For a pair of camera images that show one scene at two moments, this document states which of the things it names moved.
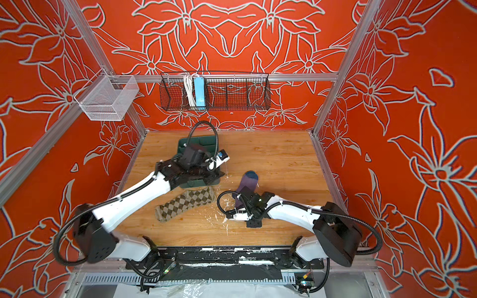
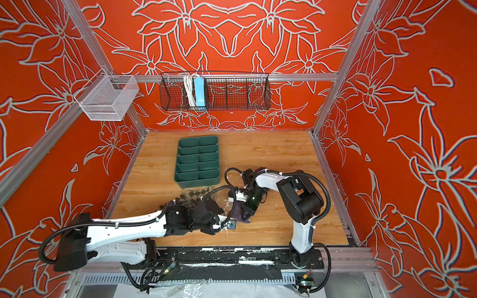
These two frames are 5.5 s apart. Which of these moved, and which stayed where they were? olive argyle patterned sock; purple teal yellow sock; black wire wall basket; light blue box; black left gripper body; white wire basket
Moved: black left gripper body; purple teal yellow sock
Stayed: olive argyle patterned sock; white wire basket; black wire wall basket; light blue box
